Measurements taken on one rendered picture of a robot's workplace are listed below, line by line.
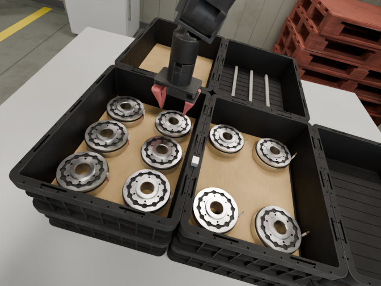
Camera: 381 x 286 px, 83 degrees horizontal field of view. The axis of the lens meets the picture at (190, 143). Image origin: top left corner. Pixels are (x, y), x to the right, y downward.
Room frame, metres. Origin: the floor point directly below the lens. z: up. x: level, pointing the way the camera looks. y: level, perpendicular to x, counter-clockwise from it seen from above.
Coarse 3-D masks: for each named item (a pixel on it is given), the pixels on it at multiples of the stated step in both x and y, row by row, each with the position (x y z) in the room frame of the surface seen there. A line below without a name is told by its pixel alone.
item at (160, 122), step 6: (162, 114) 0.45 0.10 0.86; (168, 114) 0.46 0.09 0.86; (174, 114) 0.46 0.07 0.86; (180, 114) 0.47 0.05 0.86; (156, 120) 0.42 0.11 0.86; (162, 120) 0.42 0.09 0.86; (186, 120) 0.46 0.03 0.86; (156, 126) 0.40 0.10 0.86; (162, 126) 0.41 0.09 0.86; (186, 126) 0.43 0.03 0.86; (162, 132) 0.38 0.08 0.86; (168, 132) 0.39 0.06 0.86; (174, 132) 0.40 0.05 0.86; (180, 132) 0.40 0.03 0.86; (186, 132) 0.41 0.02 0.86
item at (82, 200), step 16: (96, 80) 0.43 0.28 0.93; (208, 96) 0.50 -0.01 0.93; (192, 144) 0.31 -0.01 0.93; (32, 160) 0.17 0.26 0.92; (16, 176) 0.13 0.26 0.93; (48, 192) 0.12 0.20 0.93; (64, 192) 0.13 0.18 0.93; (80, 192) 0.14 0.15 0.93; (96, 208) 0.12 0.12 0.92; (112, 208) 0.13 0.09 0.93; (128, 208) 0.14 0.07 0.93; (176, 208) 0.16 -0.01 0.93; (144, 224) 0.12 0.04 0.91; (160, 224) 0.13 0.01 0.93; (176, 224) 0.13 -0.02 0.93
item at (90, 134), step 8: (104, 120) 0.36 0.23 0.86; (112, 120) 0.37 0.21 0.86; (88, 128) 0.32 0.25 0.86; (96, 128) 0.33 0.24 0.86; (120, 128) 0.36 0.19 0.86; (88, 136) 0.30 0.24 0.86; (120, 136) 0.33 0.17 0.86; (88, 144) 0.28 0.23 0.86; (96, 144) 0.29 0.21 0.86; (104, 144) 0.29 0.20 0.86; (112, 144) 0.30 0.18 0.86; (120, 144) 0.30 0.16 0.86
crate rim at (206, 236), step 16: (224, 96) 0.52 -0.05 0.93; (208, 112) 0.43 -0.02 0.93; (272, 112) 0.52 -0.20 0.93; (208, 128) 0.38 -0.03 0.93; (320, 160) 0.39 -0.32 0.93; (192, 176) 0.23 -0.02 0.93; (320, 176) 0.33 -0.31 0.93; (192, 192) 0.21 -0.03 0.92; (336, 224) 0.22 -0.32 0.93; (208, 240) 0.13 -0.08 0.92; (224, 240) 0.13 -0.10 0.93; (240, 240) 0.14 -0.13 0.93; (336, 240) 0.19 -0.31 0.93; (256, 256) 0.13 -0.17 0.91; (272, 256) 0.13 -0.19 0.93; (288, 256) 0.14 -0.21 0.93; (336, 256) 0.16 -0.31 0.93; (320, 272) 0.13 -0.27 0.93; (336, 272) 0.13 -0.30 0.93
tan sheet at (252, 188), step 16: (208, 160) 0.36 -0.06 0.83; (224, 160) 0.38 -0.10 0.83; (240, 160) 0.40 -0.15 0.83; (208, 176) 0.31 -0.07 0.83; (224, 176) 0.33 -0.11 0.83; (240, 176) 0.34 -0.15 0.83; (256, 176) 0.36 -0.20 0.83; (272, 176) 0.37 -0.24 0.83; (288, 176) 0.39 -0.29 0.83; (240, 192) 0.29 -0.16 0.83; (256, 192) 0.31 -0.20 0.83; (272, 192) 0.32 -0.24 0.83; (288, 192) 0.34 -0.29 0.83; (240, 208) 0.25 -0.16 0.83; (256, 208) 0.26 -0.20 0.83; (288, 208) 0.29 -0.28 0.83; (192, 224) 0.18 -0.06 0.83; (240, 224) 0.21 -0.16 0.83
